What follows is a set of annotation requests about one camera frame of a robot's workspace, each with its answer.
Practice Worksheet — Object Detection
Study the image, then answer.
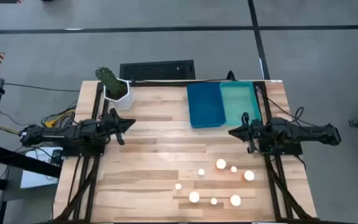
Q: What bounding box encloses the black keyboard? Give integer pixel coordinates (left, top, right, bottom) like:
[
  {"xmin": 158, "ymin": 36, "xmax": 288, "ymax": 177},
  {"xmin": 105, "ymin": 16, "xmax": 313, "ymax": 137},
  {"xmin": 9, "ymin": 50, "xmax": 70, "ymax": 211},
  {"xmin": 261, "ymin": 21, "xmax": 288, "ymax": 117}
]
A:
[{"xmin": 119, "ymin": 60, "xmax": 196, "ymax": 81}]

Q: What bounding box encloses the black aluminium table frame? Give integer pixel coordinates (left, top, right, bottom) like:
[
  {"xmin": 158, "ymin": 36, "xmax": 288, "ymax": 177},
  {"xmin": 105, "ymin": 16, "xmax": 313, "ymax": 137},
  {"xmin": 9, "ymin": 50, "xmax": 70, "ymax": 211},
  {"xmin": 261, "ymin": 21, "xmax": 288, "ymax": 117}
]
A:
[{"xmin": 53, "ymin": 79, "xmax": 318, "ymax": 224}]

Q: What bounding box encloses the white box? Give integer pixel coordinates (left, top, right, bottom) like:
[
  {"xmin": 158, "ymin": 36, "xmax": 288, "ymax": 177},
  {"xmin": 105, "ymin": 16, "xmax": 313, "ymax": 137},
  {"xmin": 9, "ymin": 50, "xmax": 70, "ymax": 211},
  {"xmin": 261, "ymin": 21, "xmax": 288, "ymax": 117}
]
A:
[{"xmin": 20, "ymin": 147, "xmax": 63, "ymax": 189}]

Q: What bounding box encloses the yellow cable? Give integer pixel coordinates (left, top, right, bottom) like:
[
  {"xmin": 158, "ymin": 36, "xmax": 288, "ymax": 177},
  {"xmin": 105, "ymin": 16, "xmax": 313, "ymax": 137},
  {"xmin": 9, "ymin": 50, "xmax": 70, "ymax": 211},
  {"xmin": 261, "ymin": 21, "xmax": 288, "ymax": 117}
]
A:
[{"xmin": 45, "ymin": 108, "xmax": 76, "ymax": 128}]

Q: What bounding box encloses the teal plastic bin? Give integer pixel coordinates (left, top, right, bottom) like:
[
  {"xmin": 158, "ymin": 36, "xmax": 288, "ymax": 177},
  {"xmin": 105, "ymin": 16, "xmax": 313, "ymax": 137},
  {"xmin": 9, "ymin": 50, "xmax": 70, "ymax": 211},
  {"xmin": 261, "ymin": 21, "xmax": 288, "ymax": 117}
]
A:
[{"xmin": 219, "ymin": 80, "xmax": 263, "ymax": 127}]

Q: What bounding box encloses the black floor cable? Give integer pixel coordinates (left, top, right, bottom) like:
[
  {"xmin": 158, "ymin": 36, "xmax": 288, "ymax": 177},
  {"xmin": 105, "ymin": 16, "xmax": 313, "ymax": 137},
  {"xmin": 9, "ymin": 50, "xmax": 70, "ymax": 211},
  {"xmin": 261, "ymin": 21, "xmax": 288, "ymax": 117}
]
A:
[{"xmin": 4, "ymin": 82, "xmax": 81, "ymax": 93}]

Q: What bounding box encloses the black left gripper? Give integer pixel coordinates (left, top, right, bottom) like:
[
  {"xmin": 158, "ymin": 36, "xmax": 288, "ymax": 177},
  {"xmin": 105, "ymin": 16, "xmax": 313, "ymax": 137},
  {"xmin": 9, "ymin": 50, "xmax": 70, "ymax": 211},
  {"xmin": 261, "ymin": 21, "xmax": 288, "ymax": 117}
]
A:
[{"xmin": 99, "ymin": 107, "xmax": 136, "ymax": 146}]

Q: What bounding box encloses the green cactus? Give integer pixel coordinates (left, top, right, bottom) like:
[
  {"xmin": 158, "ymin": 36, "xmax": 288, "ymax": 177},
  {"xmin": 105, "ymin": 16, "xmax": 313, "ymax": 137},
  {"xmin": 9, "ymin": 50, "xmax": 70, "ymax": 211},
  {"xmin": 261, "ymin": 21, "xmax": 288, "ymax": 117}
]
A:
[{"xmin": 94, "ymin": 67, "xmax": 127, "ymax": 97}]

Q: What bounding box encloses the blue plastic bin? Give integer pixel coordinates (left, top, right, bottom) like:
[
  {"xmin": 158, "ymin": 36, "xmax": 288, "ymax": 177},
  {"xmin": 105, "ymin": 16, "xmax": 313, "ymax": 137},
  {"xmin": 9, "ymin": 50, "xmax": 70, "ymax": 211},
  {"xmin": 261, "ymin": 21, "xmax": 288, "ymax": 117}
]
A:
[{"xmin": 186, "ymin": 82, "xmax": 227, "ymax": 129}]

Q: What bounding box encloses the white hexagonal plant pot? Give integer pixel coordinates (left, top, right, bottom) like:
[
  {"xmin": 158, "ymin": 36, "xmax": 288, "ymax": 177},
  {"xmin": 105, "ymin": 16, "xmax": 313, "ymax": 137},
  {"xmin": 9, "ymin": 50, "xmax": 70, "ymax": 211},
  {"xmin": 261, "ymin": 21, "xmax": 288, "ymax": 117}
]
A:
[{"xmin": 103, "ymin": 77, "xmax": 134, "ymax": 111}]

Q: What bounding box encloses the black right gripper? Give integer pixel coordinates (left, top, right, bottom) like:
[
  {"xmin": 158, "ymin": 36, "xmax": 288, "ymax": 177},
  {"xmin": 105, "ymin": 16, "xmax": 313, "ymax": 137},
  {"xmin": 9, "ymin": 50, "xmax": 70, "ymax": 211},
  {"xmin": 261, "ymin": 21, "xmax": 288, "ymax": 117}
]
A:
[{"xmin": 227, "ymin": 112, "xmax": 262, "ymax": 154}]

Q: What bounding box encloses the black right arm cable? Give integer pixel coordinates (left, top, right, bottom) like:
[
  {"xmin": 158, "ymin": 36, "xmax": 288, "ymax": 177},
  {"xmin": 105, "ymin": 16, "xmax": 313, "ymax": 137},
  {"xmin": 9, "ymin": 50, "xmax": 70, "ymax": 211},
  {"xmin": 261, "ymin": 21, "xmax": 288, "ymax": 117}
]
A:
[{"xmin": 255, "ymin": 86, "xmax": 306, "ymax": 127}]

